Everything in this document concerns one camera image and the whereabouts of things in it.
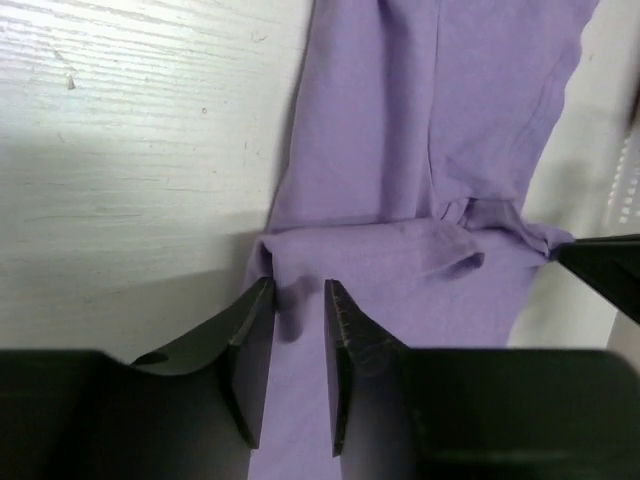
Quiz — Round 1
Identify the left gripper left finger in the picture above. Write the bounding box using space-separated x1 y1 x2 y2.
1 278 275 479

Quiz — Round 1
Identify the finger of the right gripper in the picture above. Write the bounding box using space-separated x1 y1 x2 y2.
552 234 640 323

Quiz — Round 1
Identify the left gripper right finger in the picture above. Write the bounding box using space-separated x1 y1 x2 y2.
324 280 639 479

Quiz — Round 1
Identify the purple t shirt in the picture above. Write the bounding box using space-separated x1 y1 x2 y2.
247 1 596 479

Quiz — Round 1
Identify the white plastic basket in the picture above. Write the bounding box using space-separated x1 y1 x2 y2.
604 118 640 235

